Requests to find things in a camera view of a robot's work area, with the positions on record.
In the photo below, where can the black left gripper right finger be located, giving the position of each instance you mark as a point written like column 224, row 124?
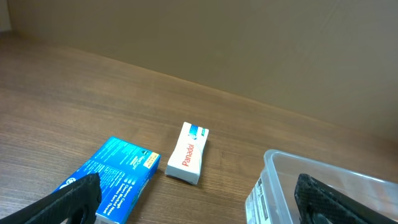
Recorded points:
column 319, row 203

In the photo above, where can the white Panadol box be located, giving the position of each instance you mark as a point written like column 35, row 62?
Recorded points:
column 186, row 160

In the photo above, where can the clear plastic container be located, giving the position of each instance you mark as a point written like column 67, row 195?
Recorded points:
column 272, row 200

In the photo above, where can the blue medicine box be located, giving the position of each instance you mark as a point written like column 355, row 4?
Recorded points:
column 124, row 170

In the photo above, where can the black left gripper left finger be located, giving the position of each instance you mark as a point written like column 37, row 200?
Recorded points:
column 76, row 203

